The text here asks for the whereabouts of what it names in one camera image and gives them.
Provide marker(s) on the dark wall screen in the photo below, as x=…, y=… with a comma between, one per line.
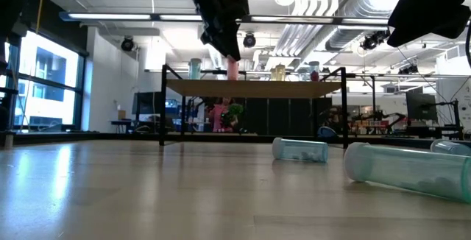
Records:
x=143, y=104

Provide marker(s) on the clear bottle with red pills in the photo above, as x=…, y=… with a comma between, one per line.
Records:
x=314, y=75

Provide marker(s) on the blue medicine bottle white cap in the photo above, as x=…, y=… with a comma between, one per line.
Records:
x=302, y=74
x=300, y=151

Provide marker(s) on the clear vial far right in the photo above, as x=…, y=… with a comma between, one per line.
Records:
x=450, y=147

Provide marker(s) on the black track light cluster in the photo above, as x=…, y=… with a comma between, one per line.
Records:
x=408, y=70
x=373, y=41

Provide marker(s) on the black ceiling spotlight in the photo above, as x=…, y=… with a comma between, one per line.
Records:
x=250, y=41
x=127, y=45

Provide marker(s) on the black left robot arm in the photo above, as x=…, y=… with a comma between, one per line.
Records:
x=14, y=0

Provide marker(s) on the green leafy plant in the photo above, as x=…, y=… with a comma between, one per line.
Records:
x=235, y=111

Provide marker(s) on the blue round object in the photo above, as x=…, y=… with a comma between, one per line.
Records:
x=326, y=133

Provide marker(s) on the wooden shelf black metal frame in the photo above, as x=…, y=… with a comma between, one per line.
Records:
x=250, y=89

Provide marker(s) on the person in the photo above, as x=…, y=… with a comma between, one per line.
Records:
x=218, y=118

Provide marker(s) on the small cardboard box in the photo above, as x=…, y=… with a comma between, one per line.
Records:
x=121, y=115

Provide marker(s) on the large black framed window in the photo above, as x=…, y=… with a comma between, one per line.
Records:
x=48, y=67

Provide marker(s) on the black background desk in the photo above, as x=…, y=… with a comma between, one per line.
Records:
x=434, y=131

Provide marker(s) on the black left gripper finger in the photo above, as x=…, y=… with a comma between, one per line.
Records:
x=224, y=39

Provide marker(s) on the teal medicine bottle white cap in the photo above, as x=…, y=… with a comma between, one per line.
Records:
x=195, y=70
x=404, y=170

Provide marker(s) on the overhead light bar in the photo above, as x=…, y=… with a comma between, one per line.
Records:
x=110, y=16

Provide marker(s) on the silver ventilation duct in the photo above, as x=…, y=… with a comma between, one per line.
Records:
x=342, y=37

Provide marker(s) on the salmon medicine bottle white cap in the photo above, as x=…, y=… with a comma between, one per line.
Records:
x=232, y=71

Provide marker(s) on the black computer monitor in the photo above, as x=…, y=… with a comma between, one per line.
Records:
x=421, y=106

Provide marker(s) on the black partition wall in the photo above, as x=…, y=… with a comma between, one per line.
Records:
x=279, y=116

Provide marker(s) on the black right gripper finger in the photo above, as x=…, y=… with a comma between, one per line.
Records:
x=423, y=19

